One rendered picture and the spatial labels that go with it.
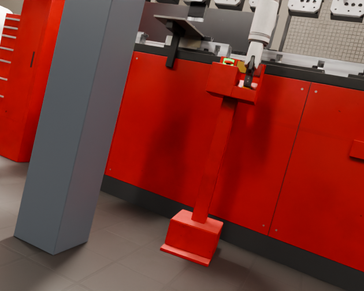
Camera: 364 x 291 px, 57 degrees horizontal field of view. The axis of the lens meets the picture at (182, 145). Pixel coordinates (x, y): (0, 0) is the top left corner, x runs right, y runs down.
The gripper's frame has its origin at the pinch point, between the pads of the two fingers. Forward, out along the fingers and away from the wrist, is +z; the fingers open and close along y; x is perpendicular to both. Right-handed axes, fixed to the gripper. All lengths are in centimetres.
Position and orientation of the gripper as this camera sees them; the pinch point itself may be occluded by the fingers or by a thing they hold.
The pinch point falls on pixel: (248, 81)
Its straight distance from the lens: 143.1
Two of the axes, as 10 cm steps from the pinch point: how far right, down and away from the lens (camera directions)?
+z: -2.2, 9.6, 1.6
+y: -2.6, 1.0, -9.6
